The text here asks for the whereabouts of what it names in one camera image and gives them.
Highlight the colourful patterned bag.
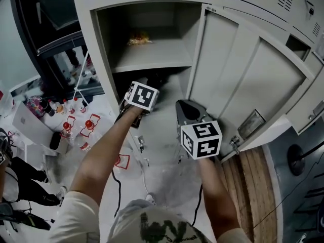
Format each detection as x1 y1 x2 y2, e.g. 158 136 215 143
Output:
26 95 48 117

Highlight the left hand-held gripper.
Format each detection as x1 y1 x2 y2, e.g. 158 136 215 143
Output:
115 81 160 130

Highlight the person's left forearm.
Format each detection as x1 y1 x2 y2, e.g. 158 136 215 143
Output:
69 107 150 196

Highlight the small dark bottle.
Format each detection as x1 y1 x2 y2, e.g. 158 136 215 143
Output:
43 99 56 117

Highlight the black glass cabinet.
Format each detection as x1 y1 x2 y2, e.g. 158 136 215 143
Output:
9 0 106 103

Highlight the white cable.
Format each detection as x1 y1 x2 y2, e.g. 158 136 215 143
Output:
141 160 150 196

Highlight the small bottle with red cap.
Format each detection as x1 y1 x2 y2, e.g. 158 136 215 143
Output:
66 99 76 115
73 97 87 114

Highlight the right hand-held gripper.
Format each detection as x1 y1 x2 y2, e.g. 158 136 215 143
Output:
175 99 223 160

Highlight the black and yellow tool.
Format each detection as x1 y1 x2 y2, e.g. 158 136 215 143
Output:
0 201 55 231

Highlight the small padlock with keys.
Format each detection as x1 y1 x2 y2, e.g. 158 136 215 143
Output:
136 135 146 153

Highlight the black oval pouch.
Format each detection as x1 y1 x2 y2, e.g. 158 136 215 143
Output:
49 131 62 151

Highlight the clear bag with red label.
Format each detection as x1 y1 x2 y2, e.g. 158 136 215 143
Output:
113 153 131 171

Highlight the thin black wire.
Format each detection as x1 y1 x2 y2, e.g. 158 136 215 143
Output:
252 139 324 230

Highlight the yellow snack packet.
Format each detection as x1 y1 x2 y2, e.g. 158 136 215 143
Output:
127 31 154 47

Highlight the black round stand base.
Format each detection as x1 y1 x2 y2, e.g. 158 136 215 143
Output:
287 144 306 176

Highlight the clear bottle with red cap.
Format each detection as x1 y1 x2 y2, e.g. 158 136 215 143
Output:
59 115 77 140
79 113 101 139

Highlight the round wooden board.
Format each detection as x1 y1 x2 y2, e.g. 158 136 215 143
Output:
219 145 284 243

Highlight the grey metal locker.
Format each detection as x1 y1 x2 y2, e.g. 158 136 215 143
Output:
70 0 324 163

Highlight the person's right forearm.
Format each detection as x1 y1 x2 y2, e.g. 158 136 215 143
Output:
197 157 240 232

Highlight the black cable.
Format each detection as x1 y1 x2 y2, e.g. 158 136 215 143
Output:
111 170 122 219
191 183 204 227

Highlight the white cord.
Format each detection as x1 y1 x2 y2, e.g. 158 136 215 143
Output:
72 38 92 106

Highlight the person's white shoe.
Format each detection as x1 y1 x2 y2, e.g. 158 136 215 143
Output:
145 192 157 206

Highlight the clear bottle with red label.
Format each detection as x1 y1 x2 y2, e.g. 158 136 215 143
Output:
78 141 92 153

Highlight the white cardboard box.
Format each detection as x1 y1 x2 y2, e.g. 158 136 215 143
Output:
11 101 56 150

